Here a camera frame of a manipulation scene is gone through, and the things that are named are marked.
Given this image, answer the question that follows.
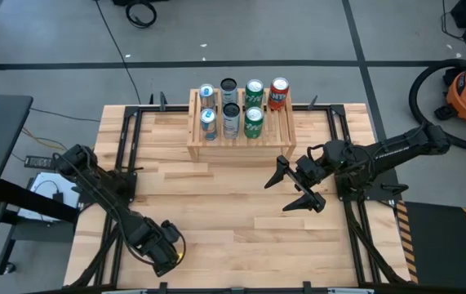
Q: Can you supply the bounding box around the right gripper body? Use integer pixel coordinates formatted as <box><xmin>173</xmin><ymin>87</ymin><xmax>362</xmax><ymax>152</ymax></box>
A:
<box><xmin>285</xmin><ymin>154</ymin><xmax>330</xmax><ymax>213</ymax></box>

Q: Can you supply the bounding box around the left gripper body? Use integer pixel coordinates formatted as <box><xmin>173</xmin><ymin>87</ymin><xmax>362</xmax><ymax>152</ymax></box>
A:
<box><xmin>127</xmin><ymin>216</ymin><xmax>188</xmax><ymax>278</ymax></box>

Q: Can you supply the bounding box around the green Sprite can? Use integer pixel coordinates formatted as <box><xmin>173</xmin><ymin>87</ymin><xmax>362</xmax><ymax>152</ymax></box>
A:
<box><xmin>244</xmin><ymin>78</ymin><xmax>264</xmax><ymax>110</ymax></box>
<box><xmin>243</xmin><ymin>106</ymin><xmax>265</xmax><ymax>140</ymax></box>

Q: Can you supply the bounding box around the orange Fanta can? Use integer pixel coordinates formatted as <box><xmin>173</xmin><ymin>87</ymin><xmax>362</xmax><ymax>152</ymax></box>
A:
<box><xmin>267</xmin><ymin>77</ymin><xmax>291</xmax><ymax>112</ymax></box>

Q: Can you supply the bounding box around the blue silver Red Bull can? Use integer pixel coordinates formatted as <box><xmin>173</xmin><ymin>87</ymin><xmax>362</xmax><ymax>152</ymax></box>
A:
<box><xmin>199</xmin><ymin>108</ymin><xmax>219</xmax><ymax>142</ymax></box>
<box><xmin>198</xmin><ymin>83</ymin><xmax>217</xmax><ymax>111</ymax></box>

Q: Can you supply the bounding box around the wooden slatted shelf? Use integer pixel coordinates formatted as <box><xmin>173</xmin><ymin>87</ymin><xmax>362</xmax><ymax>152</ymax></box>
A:
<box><xmin>186</xmin><ymin>87</ymin><xmax>298</xmax><ymax>163</ymax></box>

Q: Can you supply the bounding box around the white box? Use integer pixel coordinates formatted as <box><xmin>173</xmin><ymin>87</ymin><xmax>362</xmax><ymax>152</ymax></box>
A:
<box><xmin>17</xmin><ymin>171</ymin><xmax>82</xmax><ymax>224</ymax></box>

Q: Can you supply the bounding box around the black power strip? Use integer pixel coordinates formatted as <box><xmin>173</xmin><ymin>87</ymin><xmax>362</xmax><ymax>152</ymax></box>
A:
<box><xmin>23</xmin><ymin>154</ymin><xmax>57</xmax><ymax>169</ymax></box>

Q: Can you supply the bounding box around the black mat with striped edges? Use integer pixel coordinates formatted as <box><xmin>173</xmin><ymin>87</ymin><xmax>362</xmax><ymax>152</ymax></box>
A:
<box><xmin>395</xmin><ymin>200</ymin><xmax>466</xmax><ymax>292</ymax></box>

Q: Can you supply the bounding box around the black floor cable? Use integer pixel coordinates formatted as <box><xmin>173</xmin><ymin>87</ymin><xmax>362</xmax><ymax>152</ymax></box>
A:
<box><xmin>93</xmin><ymin>0</ymin><xmax>142</xmax><ymax>105</ymax></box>

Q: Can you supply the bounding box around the coiled black cable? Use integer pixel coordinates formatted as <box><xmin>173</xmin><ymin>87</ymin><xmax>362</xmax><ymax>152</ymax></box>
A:
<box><xmin>125</xmin><ymin>0</ymin><xmax>158</xmax><ymax>29</ymax></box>

